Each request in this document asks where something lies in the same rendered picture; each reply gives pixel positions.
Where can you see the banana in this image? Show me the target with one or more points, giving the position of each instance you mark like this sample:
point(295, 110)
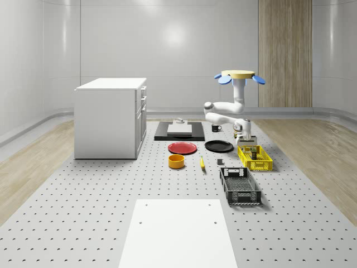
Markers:
point(202, 163)

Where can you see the drone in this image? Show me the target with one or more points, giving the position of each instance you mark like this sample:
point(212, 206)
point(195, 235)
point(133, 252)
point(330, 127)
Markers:
point(238, 74)

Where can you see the yellow bowl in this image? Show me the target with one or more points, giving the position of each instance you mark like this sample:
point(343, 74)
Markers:
point(176, 162)

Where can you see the yellow basket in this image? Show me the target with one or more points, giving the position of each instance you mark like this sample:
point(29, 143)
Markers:
point(263, 164)

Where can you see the red plate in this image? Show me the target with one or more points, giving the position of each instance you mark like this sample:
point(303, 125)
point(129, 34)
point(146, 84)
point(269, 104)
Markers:
point(182, 148)

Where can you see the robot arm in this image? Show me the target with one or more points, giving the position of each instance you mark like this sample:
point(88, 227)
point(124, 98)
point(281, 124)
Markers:
point(223, 106)

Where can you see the flat-sided can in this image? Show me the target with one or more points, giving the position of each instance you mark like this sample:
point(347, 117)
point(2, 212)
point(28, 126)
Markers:
point(253, 155)

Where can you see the black plate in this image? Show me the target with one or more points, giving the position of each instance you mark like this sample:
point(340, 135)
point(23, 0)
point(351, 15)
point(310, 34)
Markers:
point(219, 146)

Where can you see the black stove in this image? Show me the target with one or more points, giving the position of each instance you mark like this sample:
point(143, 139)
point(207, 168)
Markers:
point(164, 134)

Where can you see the white board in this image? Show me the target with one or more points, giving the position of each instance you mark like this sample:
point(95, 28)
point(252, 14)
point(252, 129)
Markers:
point(178, 234)

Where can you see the black mug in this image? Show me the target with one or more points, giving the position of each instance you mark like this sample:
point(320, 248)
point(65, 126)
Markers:
point(215, 128)

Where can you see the puzzle cube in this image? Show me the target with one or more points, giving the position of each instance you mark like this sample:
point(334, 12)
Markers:
point(235, 135)

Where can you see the dark grey basket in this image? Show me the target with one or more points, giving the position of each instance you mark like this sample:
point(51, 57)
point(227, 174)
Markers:
point(240, 185)

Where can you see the grey cube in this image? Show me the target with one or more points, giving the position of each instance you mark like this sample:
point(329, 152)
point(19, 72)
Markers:
point(220, 161)

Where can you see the white cabinet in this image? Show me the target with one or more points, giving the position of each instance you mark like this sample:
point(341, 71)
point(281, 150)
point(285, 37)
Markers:
point(106, 123)

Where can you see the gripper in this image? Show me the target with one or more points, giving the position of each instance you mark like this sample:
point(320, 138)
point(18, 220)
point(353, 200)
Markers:
point(246, 141)

